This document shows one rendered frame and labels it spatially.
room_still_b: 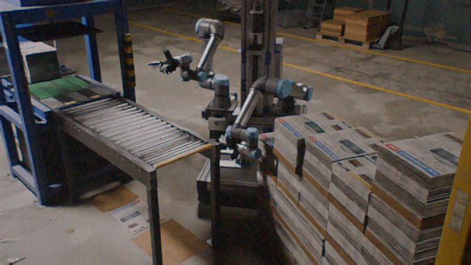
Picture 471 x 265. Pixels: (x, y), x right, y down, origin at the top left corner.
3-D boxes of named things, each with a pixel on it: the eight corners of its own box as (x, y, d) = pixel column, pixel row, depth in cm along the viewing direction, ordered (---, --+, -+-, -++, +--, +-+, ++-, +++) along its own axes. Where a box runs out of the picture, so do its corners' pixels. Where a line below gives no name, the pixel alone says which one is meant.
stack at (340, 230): (301, 223, 347) (308, 125, 313) (406, 347, 248) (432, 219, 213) (254, 235, 335) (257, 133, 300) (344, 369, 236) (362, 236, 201)
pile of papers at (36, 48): (62, 76, 424) (57, 48, 413) (29, 83, 405) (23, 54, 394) (45, 67, 449) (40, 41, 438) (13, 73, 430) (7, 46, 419)
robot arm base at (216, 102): (214, 100, 361) (214, 89, 357) (233, 102, 358) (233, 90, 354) (210, 107, 347) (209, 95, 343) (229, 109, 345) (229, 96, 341)
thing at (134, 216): (165, 219, 354) (165, 217, 354) (133, 234, 336) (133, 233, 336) (139, 200, 379) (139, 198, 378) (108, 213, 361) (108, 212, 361)
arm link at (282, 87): (298, 83, 339) (265, 75, 292) (317, 86, 331) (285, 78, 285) (294, 99, 340) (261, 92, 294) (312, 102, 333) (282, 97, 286)
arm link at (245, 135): (239, 128, 280) (239, 144, 285) (254, 132, 275) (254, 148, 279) (245, 124, 286) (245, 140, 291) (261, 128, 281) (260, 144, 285)
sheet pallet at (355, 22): (391, 42, 885) (396, 12, 861) (368, 50, 834) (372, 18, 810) (339, 33, 965) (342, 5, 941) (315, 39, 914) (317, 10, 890)
